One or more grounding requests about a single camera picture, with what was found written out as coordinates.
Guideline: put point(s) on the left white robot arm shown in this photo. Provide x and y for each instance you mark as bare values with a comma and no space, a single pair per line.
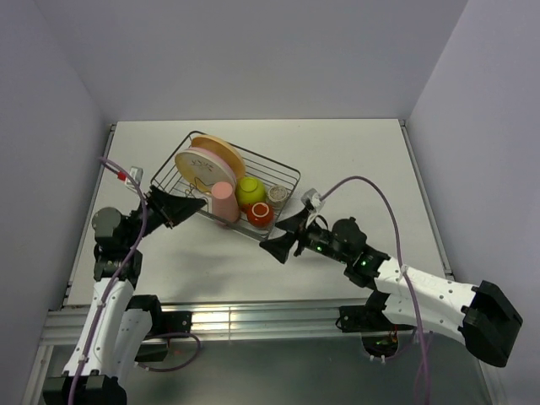
118,320

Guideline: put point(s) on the pink plastic plate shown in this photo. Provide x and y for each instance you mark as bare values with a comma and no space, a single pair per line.
217,161

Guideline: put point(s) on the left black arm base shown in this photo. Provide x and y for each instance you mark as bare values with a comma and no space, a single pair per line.
162,322

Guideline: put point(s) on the lime green bowl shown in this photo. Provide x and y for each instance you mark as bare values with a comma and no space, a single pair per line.
250,190

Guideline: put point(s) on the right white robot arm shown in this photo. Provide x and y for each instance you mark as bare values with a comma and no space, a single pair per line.
478,316

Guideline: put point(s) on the metal wire dish rack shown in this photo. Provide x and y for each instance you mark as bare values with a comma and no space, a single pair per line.
269,171

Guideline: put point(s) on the orange brown ceramic mug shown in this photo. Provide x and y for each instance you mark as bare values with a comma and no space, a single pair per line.
259,214

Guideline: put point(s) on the pink plastic cup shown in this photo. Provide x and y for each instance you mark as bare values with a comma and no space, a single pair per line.
224,204

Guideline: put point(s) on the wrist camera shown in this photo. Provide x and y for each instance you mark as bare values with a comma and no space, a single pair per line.
132,178
313,203

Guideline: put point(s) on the small patterned glass cup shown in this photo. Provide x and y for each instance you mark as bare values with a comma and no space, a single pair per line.
277,196

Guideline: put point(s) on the cream yellow floral plate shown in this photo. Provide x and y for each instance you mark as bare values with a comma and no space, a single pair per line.
193,169

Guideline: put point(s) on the aluminium front rail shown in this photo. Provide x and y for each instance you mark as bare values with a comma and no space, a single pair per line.
223,322

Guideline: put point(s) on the orange plastic plate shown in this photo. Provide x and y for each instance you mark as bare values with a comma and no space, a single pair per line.
224,150

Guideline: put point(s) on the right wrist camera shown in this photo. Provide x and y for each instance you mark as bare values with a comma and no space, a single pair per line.
313,203

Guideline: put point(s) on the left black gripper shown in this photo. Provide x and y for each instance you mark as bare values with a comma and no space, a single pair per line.
169,208

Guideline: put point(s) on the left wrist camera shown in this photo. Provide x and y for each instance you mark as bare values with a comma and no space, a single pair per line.
132,178

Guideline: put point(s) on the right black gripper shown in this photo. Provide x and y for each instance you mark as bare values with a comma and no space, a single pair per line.
295,224

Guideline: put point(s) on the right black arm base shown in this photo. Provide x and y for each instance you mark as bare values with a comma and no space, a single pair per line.
381,339

